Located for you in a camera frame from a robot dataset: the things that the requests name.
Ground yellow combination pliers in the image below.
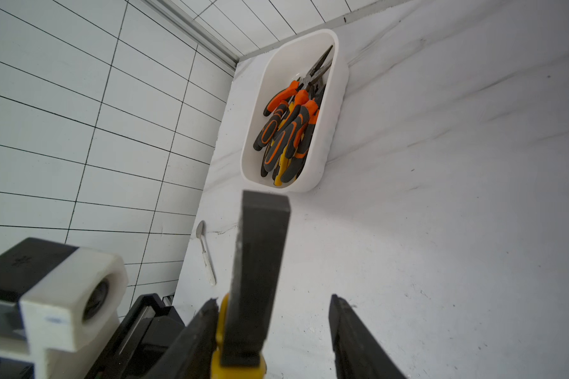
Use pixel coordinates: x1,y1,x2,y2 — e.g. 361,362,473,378
210,190,291,378

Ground white plastic storage box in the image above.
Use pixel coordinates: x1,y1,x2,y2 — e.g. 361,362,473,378
240,29,349,193

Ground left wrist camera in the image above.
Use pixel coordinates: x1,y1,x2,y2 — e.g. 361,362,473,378
0,238,128,378

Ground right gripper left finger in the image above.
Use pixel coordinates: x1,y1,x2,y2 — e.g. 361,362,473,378
144,298,219,379

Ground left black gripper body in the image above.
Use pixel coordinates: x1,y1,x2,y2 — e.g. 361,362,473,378
85,294,185,378

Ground orange pliers in box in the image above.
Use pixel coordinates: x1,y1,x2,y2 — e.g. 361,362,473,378
253,47,333,187

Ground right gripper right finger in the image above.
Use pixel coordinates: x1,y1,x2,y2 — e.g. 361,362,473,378
329,295,406,379

